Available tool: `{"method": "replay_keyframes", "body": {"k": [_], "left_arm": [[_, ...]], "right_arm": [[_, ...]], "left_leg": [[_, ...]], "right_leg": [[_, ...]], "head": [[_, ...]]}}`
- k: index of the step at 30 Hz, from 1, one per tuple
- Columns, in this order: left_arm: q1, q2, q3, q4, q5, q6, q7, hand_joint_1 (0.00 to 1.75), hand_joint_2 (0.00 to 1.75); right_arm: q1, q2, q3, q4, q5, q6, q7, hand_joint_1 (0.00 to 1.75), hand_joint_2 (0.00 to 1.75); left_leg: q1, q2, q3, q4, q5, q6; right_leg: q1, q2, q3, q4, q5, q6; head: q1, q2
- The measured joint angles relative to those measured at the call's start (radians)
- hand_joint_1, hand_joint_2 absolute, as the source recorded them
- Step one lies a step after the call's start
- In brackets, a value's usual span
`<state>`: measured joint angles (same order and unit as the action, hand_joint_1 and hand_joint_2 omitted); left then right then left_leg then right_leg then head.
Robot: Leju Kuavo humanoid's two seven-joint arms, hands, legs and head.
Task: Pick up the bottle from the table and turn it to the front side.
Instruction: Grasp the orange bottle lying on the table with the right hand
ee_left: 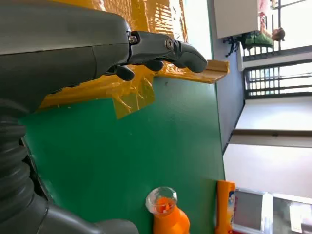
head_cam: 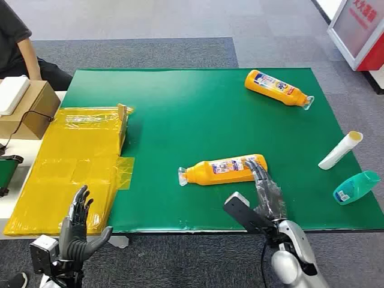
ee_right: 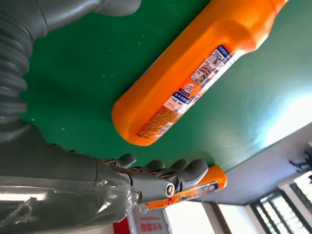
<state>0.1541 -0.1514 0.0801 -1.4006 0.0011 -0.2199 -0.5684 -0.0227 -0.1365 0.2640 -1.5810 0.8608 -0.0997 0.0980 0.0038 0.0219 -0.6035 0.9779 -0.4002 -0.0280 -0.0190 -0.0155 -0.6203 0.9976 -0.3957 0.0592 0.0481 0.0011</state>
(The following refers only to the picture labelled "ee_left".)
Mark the orange bottle with clear cap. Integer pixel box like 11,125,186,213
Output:
214,180,236,234
145,186,191,234

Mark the yellow taped cardboard sheet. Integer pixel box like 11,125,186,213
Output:
36,0,230,120

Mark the green table mat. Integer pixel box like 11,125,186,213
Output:
18,0,227,234

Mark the black chair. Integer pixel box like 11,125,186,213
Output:
223,33,246,58

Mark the white cabinet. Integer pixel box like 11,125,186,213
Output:
214,0,259,39

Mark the seated person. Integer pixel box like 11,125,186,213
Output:
243,27,286,50

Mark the black railing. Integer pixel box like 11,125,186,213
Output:
242,44,312,100

